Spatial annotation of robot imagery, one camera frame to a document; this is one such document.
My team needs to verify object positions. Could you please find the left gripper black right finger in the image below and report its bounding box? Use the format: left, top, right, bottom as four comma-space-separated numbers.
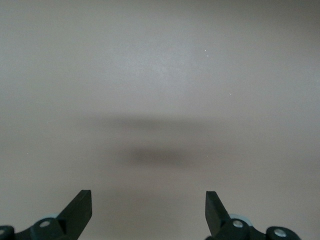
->
205, 191, 300, 240

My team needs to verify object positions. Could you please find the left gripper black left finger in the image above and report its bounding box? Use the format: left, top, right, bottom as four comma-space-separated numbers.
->
0, 189, 93, 240

